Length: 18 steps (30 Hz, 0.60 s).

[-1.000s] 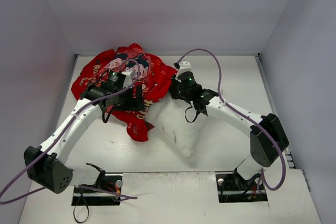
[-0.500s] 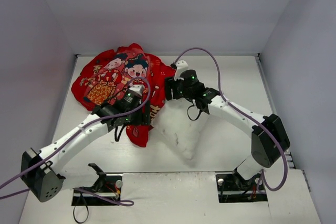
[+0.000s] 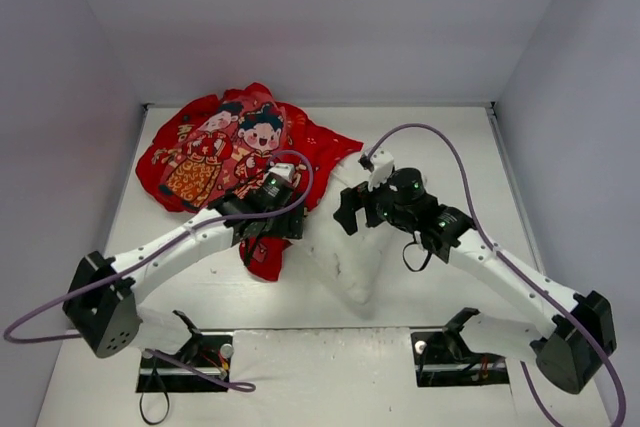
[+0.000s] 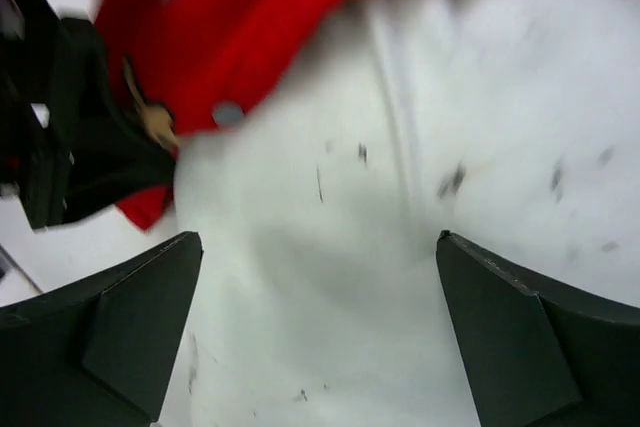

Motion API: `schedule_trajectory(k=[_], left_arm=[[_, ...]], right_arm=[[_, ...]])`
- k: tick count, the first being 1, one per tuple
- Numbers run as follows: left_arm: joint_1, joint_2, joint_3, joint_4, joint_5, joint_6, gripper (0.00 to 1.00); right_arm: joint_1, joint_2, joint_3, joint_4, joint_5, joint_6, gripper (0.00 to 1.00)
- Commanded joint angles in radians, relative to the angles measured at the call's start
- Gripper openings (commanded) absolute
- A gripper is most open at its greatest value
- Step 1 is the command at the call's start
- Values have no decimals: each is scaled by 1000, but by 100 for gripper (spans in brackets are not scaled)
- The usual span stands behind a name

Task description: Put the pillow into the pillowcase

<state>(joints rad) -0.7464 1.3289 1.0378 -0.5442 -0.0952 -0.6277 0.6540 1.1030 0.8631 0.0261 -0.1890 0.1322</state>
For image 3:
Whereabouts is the purple cable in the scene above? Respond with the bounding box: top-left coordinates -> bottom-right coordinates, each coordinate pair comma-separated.
367,123 -> 627,427
3,149 -> 315,393

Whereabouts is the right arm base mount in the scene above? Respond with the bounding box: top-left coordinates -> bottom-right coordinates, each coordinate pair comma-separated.
410,308 -> 509,388

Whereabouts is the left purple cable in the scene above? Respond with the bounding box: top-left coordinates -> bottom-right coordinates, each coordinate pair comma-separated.
3,149 -> 315,393

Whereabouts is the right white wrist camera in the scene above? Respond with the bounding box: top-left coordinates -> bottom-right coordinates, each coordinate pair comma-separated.
359,149 -> 395,192

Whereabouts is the white pillow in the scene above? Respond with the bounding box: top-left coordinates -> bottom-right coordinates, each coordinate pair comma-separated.
283,154 -> 408,328

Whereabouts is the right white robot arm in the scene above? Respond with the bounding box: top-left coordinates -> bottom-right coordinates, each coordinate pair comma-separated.
333,168 -> 617,395

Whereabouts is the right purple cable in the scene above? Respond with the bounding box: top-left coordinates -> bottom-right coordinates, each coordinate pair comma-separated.
367,123 -> 627,427

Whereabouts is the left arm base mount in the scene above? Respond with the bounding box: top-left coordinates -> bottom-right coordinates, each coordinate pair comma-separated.
136,310 -> 235,394

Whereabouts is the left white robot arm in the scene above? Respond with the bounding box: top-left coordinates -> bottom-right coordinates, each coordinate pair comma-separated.
63,174 -> 304,367

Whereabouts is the red navy pillowcase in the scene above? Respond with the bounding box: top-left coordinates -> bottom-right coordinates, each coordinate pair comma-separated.
135,80 -> 364,282

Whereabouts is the thin black wire loop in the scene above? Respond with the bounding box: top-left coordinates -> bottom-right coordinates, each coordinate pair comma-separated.
138,369 -> 172,426

